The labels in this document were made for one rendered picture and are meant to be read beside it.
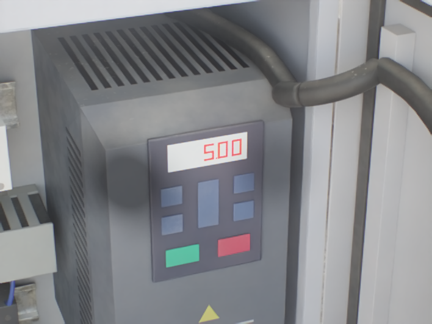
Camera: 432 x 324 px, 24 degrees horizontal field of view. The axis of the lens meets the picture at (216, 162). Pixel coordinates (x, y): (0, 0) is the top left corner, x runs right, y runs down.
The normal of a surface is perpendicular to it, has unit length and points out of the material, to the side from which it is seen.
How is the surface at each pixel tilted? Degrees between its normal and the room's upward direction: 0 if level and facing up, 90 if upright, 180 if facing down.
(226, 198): 90
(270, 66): 45
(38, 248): 90
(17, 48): 90
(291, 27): 90
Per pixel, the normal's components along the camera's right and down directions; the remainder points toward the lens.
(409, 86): -0.54, -0.38
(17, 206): 0.00, -0.88
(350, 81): -0.14, -0.09
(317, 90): -0.47, 0.01
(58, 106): -0.94, 0.17
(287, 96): -0.83, 0.12
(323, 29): 0.35, 0.44
